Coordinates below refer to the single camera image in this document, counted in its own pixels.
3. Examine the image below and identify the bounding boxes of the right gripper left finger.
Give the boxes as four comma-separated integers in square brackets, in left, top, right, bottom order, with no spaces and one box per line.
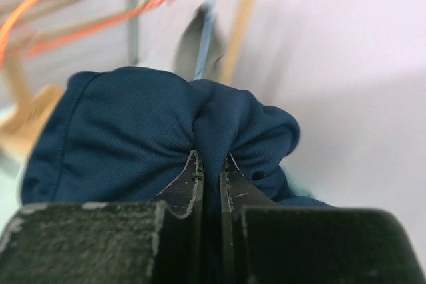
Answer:
[1,151,204,283]

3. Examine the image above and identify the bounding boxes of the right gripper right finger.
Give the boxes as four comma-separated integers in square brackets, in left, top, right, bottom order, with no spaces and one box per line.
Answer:
[220,157,425,283]

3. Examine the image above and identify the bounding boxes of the navy blue shorts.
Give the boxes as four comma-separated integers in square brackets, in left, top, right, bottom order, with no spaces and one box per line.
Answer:
[21,67,318,210]

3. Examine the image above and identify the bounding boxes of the grey shorts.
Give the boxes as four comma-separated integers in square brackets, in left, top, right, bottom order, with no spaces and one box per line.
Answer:
[173,3,225,82]

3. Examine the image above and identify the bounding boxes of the orange plastic hanger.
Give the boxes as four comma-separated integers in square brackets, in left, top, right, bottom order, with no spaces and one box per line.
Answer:
[1,0,173,65]

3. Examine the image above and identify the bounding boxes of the wooden clothes rack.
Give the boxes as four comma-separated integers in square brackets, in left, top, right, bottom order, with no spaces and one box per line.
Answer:
[1,0,255,163]

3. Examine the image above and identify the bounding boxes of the blue wire hanger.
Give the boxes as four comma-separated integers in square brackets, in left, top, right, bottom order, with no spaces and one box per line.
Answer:
[194,0,217,80]

